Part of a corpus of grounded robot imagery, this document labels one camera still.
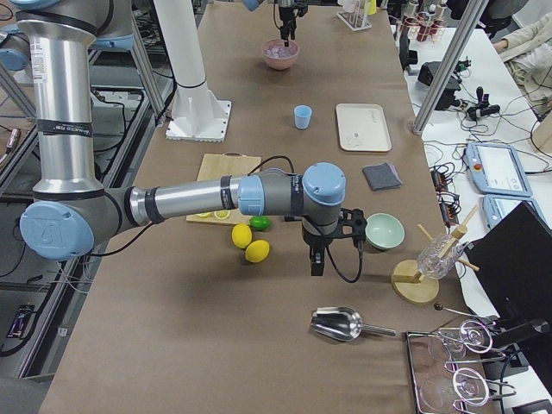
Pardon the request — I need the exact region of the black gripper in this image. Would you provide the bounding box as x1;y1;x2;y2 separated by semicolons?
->
278;0;307;47
302;216;332;276

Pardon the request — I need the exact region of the pink bowl of ice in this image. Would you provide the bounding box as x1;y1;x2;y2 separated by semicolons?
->
261;39;299;71

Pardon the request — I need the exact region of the white cup rack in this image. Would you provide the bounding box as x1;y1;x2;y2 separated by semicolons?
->
337;0;377;31

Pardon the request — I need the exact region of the steel ice scoop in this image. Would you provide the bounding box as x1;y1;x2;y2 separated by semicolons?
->
310;306;397;342

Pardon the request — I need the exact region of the light blue cup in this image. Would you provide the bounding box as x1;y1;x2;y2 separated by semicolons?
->
293;104;312;130

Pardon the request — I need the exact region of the wooden cup tree stand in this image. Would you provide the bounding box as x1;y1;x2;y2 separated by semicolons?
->
391;205;480;304

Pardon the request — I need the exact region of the yellow lemon lower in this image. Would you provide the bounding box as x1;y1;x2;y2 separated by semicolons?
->
245;240;271;263

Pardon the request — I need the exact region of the yellow lemon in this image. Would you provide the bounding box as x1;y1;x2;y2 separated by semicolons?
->
245;240;271;263
231;223;253;249

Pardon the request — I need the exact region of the green lime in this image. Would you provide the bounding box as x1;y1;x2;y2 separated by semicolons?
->
249;216;272;231

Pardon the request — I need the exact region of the mint green bowl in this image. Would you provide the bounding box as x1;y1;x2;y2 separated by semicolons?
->
365;213;405;250

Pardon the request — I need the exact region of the yellow lemon upper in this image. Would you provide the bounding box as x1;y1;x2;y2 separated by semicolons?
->
231;223;253;249

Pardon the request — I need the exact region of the grey folded cloth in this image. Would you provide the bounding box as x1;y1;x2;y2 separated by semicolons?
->
362;162;403;191

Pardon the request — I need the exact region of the lemon slice upper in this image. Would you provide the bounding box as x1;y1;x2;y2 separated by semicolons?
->
213;210;231;220

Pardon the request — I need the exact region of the crystal glass on stand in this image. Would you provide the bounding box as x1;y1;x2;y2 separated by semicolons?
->
417;234;463;279

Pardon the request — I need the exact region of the cream rabbit tray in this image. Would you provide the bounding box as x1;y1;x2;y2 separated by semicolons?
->
336;103;392;153

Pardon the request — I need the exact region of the wooden cutting board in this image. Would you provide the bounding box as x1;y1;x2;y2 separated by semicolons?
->
186;154;261;226

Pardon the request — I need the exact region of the wine glass far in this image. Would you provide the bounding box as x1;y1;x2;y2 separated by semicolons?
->
428;319;505;361

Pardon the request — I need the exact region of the wine glass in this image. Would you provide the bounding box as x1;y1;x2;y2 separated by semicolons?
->
428;319;505;361
417;367;517;413

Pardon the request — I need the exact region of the lower teach pendant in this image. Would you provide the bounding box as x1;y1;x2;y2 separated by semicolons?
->
482;194;536;229

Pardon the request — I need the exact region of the teach pendant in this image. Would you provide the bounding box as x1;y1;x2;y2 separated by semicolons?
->
482;194;536;229
464;142;533;198

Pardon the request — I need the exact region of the wine glass near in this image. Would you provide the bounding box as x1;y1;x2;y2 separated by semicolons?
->
417;367;517;413

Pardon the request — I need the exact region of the black monitor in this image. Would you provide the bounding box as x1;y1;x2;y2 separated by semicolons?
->
467;202;551;322

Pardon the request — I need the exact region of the upper teach pendant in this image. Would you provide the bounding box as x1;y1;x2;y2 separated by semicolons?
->
464;142;533;198

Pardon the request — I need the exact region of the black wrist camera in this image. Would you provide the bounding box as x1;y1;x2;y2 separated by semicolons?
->
338;208;367;252

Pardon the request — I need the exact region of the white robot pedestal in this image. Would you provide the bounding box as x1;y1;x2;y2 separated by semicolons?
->
154;0;232;142

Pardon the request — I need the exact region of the aluminium frame post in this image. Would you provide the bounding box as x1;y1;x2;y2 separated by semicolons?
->
411;0;488;135

